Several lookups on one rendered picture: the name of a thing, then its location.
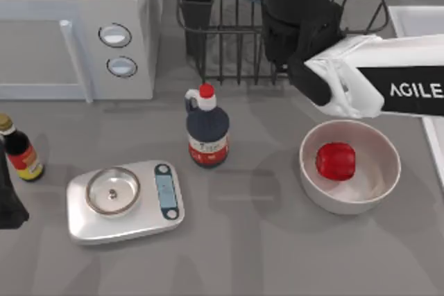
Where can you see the dark bottle with gold cap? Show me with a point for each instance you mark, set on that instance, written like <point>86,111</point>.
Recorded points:
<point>22,157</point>

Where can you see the silver kitchen scale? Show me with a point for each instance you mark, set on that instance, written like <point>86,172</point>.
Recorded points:
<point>152,216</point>

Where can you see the dark bottle with red cap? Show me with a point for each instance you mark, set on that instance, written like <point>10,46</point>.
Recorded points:
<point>207,129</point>

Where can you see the microwave oven door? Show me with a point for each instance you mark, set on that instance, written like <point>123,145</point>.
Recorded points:
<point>31,53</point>

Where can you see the red bell pepper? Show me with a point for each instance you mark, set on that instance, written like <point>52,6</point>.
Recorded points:
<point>335,161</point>

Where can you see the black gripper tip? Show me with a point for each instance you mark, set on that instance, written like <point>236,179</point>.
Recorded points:
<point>8,202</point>

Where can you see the white bowl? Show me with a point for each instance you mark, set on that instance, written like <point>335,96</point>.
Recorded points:
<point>378,192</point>

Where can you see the round microwave knob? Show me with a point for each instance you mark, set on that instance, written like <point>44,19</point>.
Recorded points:
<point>114,35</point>
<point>121,66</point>

